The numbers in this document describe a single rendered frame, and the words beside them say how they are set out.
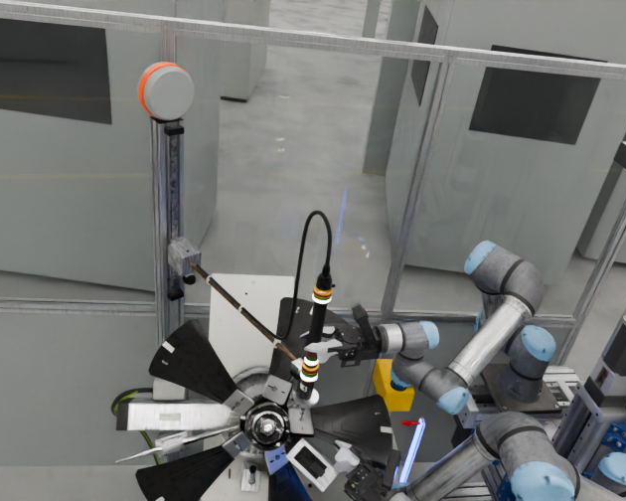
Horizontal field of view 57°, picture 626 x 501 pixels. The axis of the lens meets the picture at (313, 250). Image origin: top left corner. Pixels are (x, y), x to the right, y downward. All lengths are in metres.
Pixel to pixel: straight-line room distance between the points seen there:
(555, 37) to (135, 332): 2.96
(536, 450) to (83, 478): 2.18
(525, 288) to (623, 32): 2.67
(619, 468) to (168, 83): 1.57
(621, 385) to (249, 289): 1.12
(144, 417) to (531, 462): 1.02
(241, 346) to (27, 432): 1.33
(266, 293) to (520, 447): 0.88
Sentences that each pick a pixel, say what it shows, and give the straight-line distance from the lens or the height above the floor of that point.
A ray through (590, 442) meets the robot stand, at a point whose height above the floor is 1.13.
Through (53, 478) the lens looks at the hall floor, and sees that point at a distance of 3.07.
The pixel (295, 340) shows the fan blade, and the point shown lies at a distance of 1.63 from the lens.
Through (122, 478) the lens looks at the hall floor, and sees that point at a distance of 3.01.
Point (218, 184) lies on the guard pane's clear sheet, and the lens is 1.99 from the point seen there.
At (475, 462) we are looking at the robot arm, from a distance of 1.52.
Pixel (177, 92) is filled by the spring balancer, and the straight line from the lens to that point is 1.72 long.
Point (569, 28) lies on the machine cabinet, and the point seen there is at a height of 1.88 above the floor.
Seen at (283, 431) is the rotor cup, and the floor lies 1.21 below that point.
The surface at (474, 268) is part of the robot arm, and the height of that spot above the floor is 1.56.
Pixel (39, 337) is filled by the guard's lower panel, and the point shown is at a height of 0.83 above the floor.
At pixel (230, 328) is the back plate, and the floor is 1.23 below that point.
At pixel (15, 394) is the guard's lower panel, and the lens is 2.73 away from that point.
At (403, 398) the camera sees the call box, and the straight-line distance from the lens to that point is 1.97.
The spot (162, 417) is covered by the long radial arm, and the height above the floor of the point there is 1.11.
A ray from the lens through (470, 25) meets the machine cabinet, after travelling 3.84.
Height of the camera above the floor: 2.43
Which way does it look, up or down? 33 degrees down
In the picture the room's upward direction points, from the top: 8 degrees clockwise
